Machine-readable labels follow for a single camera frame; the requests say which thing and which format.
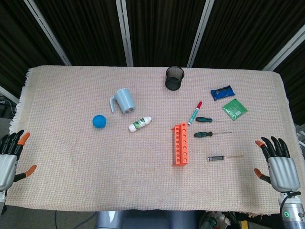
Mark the grey robot torso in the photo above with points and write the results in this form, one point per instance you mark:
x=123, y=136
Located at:
x=143, y=220

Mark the blue packet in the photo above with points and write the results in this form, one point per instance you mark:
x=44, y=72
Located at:
x=222, y=92

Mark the left robot hand, orange fingertips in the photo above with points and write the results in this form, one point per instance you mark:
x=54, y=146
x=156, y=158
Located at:
x=7, y=164

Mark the white glue bottle green label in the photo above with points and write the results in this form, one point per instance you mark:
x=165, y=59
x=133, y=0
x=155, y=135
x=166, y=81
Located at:
x=139, y=123

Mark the black curtain panel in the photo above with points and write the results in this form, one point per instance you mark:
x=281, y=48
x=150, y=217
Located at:
x=14, y=43
x=83, y=31
x=162, y=31
x=295, y=83
x=243, y=31

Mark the cluttered waste bin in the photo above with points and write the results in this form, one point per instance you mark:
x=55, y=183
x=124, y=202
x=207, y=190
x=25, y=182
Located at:
x=214, y=221

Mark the green pen red cap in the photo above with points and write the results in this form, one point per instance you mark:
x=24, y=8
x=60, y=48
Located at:
x=194, y=114

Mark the beige woven tablecloth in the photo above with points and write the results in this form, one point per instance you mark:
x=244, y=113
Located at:
x=95, y=162

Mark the orange tube rack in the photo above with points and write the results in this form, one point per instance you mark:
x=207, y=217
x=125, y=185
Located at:
x=177, y=145

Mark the blue ball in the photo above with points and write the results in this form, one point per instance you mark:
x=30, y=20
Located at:
x=99, y=121

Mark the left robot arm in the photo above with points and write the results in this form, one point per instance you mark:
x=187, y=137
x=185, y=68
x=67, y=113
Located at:
x=2, y=198

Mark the aluminium partition post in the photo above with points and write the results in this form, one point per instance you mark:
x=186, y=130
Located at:
x=200, y=35
x=8, y=94
x=47, y=31
x=125, y=31
x=286, y=50

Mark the right robot hand, orange fingertips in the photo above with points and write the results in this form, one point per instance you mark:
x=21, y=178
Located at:
x=283, y=169

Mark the black mesh pen cup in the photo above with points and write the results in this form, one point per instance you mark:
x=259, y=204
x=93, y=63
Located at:
x=173, y=83

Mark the light blue plastic mug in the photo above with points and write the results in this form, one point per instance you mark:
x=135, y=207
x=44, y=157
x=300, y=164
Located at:
x=125, y=100

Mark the green circuit board bag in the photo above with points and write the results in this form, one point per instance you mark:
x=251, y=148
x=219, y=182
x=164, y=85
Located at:
x=234, y=109

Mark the metal frame rack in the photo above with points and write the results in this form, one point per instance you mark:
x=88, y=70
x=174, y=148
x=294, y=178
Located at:
x=300, y=133

